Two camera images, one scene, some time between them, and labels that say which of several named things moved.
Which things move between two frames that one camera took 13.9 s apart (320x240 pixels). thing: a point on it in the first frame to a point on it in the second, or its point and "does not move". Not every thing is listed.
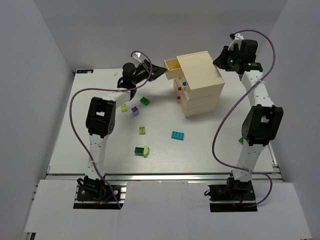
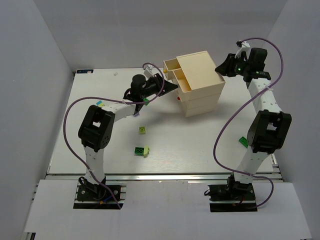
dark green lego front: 139,151 does not move
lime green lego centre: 142,130 does not move
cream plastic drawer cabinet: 197,82 does not move
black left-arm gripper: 147,71 to 160,85
